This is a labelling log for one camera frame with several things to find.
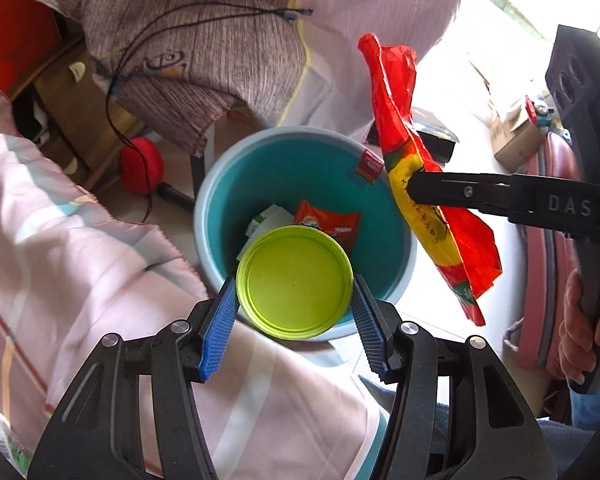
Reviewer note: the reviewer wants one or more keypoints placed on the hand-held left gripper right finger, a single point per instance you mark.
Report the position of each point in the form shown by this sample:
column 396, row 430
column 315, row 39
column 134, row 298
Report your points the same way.
column 370, row 330

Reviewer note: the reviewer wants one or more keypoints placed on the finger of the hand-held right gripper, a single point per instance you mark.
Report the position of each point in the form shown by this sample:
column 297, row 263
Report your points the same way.
column 470, row 192

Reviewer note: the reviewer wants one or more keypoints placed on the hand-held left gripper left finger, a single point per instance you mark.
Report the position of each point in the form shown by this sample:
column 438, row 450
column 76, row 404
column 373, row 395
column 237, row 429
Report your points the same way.
column 217, row 330

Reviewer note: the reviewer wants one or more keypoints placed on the lime green plastic lid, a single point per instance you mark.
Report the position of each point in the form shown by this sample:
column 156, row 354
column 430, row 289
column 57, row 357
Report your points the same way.
column 295, row 285

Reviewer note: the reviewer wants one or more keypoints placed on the red yellow snack bag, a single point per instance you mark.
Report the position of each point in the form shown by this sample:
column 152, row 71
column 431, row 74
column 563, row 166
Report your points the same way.
column 395, row 110

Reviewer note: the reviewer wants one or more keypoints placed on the orange snack wrapper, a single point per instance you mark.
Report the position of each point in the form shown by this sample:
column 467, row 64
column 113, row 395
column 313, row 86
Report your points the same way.
column 325, row 222

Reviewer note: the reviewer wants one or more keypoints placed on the teal plastic bin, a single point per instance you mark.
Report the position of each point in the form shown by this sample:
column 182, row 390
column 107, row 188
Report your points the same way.
column 230, row 195

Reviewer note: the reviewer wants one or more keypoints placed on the person's right hand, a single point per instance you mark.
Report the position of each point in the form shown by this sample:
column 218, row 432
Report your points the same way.
column 572, row 330

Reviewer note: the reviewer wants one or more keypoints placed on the black flat box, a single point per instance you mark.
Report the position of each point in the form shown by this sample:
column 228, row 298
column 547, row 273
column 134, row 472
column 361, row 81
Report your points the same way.
column 435, row 140

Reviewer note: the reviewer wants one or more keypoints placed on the small cardboard box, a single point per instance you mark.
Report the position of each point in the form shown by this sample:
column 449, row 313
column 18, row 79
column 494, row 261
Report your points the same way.
column 517, row 140

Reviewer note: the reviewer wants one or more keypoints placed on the pink red padded bag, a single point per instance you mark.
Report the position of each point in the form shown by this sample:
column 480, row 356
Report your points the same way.
column 545, row 285

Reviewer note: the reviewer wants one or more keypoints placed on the pink grey checked tablecloth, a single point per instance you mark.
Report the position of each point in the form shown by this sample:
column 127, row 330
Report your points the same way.
column 105, row 285

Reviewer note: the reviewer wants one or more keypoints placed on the red round toy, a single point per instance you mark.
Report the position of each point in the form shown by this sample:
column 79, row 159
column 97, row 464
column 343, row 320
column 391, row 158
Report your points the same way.
column 140, row 165

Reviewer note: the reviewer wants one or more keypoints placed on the wooden drawer cabinet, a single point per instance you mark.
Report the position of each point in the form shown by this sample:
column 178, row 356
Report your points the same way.
column 55, row 110

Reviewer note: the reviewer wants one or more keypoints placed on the brown and pink draped cloth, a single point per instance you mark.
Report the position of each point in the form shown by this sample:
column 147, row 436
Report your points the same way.
column 205, row 50

